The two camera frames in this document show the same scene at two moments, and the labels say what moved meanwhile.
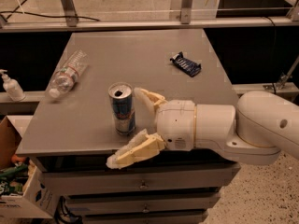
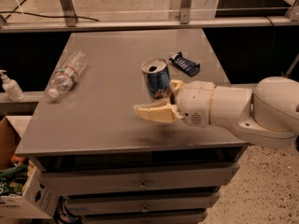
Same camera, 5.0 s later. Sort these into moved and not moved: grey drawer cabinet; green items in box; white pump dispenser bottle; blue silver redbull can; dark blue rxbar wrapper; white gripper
Moved: white gripper; blue silver redbull can
Not moved: green items in box; white pump dispenser bottle; dark blue rxbar wrapper; grey drawer cabinet
